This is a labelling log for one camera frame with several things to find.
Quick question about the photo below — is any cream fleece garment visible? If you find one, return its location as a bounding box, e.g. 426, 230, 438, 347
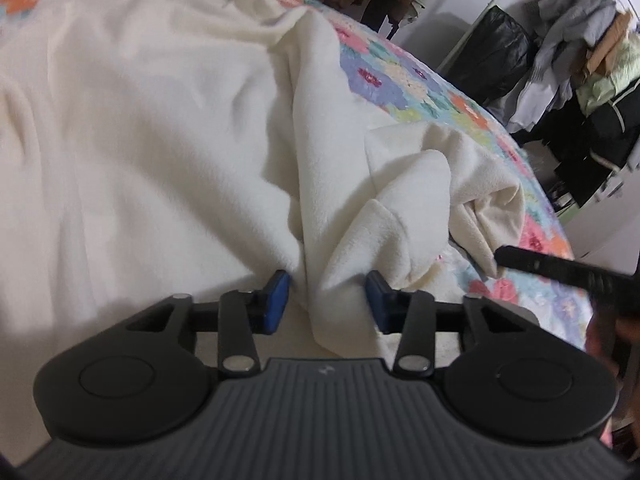
1, 0, 525, 462

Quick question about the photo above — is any floral quilted bedspread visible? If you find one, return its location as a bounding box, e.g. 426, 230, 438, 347
1, 0, 591, 347

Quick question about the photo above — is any pile of clothes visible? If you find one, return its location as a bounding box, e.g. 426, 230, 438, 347
488, 0, 639, 206

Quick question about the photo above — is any black bag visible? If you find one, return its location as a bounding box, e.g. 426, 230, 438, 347
445, 6, 535, 105

